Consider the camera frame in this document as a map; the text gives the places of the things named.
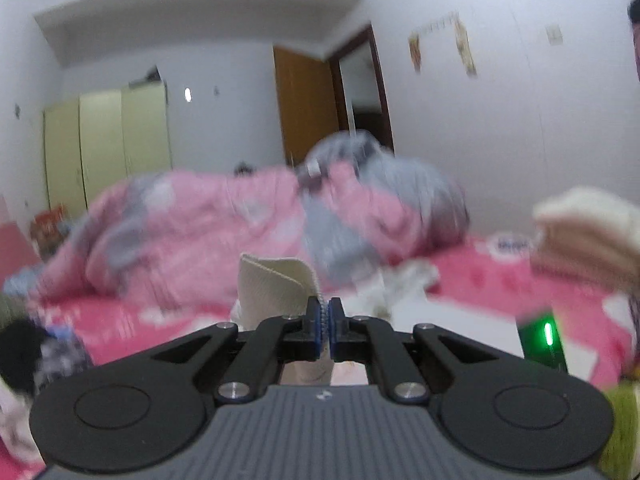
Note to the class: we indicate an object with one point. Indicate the white sweatshirt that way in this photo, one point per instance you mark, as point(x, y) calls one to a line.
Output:
point(275, 285)

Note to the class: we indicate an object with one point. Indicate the cream fluffy folded garment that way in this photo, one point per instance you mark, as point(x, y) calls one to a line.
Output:
point(585, 210)

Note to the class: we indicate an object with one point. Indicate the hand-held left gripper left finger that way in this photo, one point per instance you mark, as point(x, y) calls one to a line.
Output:
point(320, 332)

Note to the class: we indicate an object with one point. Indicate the hanging cloth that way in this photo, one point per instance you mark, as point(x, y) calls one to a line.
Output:
point(465, 50)
point(415, 52)

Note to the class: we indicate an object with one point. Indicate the wall socket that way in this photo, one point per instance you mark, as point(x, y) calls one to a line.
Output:
point(555, 34)

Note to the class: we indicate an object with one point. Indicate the white shirt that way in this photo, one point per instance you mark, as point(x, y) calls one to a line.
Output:
point(15, 425)

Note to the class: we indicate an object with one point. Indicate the beige folded garment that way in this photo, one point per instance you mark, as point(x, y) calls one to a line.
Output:
point(585, 260)

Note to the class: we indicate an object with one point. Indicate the wall hook rack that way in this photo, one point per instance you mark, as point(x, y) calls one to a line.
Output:
point(440, 24)

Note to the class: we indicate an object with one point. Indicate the pink floral bed sheet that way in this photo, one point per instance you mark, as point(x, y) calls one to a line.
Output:
point(475, 280)

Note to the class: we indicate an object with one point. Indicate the red snack bag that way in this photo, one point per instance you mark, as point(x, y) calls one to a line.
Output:
point(47, 225)

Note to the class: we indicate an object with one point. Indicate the pink grey floral duvet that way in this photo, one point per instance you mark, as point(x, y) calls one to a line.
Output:
point(200, 230)

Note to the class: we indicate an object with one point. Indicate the person's right forearm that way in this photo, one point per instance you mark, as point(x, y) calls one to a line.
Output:
point(622, 430)

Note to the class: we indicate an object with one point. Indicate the black garment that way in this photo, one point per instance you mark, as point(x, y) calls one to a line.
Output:
point(20, 355)

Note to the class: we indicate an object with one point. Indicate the pale yellow wardrobe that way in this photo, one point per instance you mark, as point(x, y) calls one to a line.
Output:
point(105, 150)

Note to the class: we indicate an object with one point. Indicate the person's head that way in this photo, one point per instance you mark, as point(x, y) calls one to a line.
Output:
point(635, 35)

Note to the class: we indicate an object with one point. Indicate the dark bag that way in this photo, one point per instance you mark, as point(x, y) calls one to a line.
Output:
point(146, 76)

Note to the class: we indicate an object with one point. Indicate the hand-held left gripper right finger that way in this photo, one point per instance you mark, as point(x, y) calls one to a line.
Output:
point(336, 332)

